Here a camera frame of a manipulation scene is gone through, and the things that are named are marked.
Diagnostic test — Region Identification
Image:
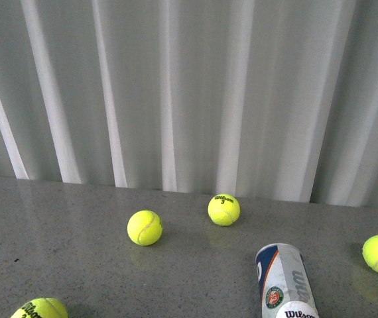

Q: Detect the clear Wilson tennis ball can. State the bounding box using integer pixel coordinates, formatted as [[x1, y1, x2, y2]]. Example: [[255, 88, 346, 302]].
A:
[[255, 243, 319, 317]]

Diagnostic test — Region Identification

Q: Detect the yellow Wilson 3 tennis ball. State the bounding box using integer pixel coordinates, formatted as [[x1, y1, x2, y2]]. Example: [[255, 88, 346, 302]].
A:
[[208, 193, 241, 227]]

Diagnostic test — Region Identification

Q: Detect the yellow tennis ball plain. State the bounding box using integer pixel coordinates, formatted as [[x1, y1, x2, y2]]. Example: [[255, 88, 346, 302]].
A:
[[127, 210, 163, 246]]

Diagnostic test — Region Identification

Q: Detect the yellow Wilson tennis ball front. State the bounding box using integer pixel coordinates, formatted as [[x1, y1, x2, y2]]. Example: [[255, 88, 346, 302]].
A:
[[11, 298, 68, 318]]

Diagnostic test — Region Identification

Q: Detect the white pleated curtain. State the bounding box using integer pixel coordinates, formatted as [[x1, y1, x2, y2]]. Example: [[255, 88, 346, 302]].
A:
[[0, 1, 378, 207]]

